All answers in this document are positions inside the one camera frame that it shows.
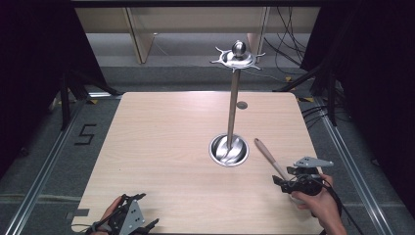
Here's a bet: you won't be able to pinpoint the black curtain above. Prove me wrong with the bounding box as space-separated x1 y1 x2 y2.
0 0 111 179
299 0 415 210

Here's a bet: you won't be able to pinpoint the black floor cables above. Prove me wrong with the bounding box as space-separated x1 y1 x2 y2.
300 103 331 129

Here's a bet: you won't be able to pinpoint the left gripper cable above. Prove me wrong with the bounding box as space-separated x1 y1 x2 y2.
70 222 99 235

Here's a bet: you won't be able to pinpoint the wooden handled spatula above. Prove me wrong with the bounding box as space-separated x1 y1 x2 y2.
254 137 306 206

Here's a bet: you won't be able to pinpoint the bundle of black hanging cables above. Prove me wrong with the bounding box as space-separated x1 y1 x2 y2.
263 6 309 68

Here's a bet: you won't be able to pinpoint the steel utensil rack stand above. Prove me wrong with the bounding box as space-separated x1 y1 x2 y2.
208 39 266 168

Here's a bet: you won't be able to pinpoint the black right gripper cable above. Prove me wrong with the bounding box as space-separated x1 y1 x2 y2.
321 177 365 235

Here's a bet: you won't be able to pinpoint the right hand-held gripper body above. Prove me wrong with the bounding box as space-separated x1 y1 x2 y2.
286 156 335 198

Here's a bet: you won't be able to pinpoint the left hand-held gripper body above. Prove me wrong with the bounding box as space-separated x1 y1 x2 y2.
107 194 147 235

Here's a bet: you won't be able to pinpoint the aluminium floor rail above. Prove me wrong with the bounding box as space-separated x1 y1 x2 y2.
312 97 391 235
2 94 123 235

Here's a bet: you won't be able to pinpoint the person's left hand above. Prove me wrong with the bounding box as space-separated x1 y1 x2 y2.
88 195 123 235

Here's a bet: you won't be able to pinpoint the person's right hand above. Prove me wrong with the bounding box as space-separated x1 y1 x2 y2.
291 173 343 227

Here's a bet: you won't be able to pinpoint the black tripod stand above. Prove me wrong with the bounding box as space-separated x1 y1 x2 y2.
59 69 122 132
273 62 339 127

